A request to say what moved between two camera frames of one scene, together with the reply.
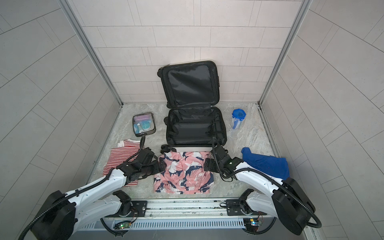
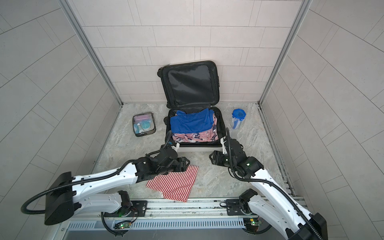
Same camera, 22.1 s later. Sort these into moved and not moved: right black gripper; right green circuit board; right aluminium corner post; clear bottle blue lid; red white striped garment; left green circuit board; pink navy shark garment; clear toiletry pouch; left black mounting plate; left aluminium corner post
Moved: pink navy shark garment; right black gripper; red white striped garment
Not moved: left aluminium corner post; clear bottle blue lid; right green circuit board; right aluminium corner post; left green circuit board; left black mounting plate; clear toiletry pouch
